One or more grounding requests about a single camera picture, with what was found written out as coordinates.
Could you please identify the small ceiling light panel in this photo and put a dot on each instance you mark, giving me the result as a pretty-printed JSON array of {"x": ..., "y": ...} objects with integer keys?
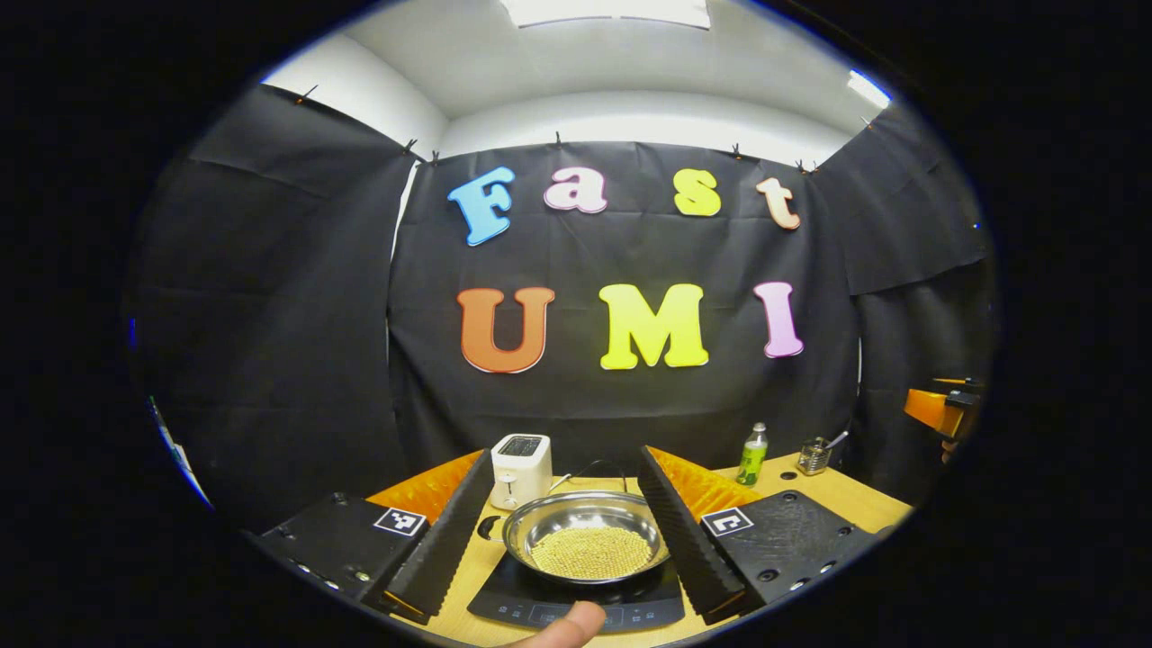
[{"x": 868, "y": 88}]

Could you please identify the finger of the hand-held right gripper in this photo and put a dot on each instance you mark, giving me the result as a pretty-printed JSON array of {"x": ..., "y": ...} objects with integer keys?
[{"x": 927, "y": 409}]

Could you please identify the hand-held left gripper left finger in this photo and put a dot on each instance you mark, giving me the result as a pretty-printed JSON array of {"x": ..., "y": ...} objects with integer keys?
[{"x": 445, "y": 540}]

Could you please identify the large ceiling light panel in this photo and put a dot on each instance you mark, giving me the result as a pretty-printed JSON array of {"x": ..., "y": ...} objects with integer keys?
[{"x": 607, "y": 11}]

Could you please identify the black induction cooktop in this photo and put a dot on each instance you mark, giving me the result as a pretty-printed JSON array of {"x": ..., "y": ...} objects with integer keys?
[{"x": 540, "y": 598}]

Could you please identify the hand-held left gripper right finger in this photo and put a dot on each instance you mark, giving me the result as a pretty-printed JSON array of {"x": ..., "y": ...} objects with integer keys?
[{"x": 688, "y": 540}]

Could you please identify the green label clear bottle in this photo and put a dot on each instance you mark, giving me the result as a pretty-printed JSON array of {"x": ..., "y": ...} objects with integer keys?
[{"x": 751, "y": 461}]

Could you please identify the black backdrop cloth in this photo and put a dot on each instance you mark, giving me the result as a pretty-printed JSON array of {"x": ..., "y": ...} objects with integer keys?
[{"x": 270, "y": 315}]

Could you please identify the white toaster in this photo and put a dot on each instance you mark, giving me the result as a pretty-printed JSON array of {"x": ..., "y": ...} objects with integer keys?
[{"x": 522, "y": 472}]

